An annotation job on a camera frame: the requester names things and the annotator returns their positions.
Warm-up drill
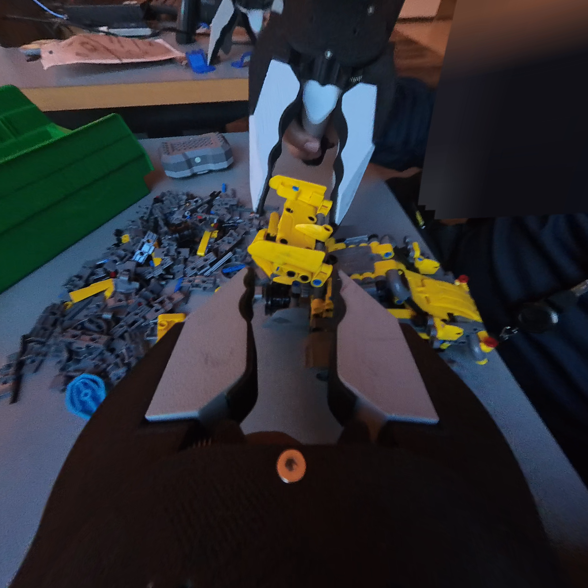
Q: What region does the yellow grey brick toy vehicle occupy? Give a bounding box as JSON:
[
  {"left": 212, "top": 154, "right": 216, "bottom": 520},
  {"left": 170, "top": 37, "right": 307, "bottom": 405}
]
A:
[{"left": 329, "top": 235, "right": 499, "bottom": 366}]

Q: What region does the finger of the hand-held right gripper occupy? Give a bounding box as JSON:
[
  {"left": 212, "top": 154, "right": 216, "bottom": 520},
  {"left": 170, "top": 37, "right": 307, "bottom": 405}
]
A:
[
  {"left": 250, "top": 60, "right": 308, "bottom": 217},
  {"left": 326, "top": 81, "right": 379, "bottom": 226}
]

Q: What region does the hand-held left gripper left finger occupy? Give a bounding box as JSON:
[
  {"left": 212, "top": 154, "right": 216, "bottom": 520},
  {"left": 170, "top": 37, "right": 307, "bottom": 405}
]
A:
[{"left": 145, "top": 267, "right": 260, "bottom": 423}]

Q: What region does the person's dark clothed torso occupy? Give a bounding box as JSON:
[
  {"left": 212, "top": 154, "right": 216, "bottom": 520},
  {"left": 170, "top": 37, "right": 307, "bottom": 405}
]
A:
[{"left": 405, "top": 216, "right": 588, "bottom": 488}]

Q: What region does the grey desk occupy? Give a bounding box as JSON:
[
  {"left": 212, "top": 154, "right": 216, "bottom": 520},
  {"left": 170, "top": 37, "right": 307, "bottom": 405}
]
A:
[{"left": 0, "top": 134, "right": 588, "bottom": 588}]

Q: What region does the green plastic bin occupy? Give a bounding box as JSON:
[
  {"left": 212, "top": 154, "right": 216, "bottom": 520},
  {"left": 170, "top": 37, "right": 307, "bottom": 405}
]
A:
[{"left": 0, "top": 85, "right": 155, "bottom": 295}]

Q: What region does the grey brick hub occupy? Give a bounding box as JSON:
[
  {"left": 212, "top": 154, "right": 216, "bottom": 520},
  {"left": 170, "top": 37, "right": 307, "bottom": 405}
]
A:
[{"left": 161, "top": 132, "right": 236, "bottom": 181}]

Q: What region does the pile of grey brick parts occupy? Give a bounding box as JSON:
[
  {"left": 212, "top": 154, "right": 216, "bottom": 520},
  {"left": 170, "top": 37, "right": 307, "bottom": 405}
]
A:
[{"left": 0, "top": 189, "right": 267, "bottom": 405}]

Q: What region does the person's right hand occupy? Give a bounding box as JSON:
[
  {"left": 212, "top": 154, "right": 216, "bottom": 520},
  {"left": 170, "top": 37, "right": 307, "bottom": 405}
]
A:
[{"left": 281, "top": 124, "right": 336, "bottom": 168}]

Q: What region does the person's right forearm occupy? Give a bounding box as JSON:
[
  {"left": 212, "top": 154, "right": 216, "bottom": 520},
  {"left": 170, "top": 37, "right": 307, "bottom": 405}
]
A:
[{"left": 372, "top": 69, "right": 432, "bottom": 180}]

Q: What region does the black badge reel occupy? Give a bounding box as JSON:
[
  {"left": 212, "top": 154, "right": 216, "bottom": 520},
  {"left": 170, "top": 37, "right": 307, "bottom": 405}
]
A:
[{"left": 501, "top": 281, "right": 588, "bottom": 339}]

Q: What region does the yellow holed brick assembly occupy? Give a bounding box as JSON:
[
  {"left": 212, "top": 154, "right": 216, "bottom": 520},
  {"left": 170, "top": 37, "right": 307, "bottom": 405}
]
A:
[{"left": 247, "top": 175, "right": 336, "bottom": 308}]

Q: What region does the blue brick separator tool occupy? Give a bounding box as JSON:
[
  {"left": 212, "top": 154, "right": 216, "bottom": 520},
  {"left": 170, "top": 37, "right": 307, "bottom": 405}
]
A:
[{"left": 65, "top": 371, "right": 107, "bottom": 421}]

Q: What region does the wooden edged background table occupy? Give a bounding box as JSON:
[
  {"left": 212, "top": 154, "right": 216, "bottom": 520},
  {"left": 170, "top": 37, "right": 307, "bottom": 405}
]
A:
[{"left": 0, "top": 35, "right": 262, "bottom": 113}]

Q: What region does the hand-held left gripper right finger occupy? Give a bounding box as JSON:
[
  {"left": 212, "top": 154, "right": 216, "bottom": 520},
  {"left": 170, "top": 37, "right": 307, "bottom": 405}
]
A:
[{"left": 328, "top": 269, "right": 440, "bottom": 440}]

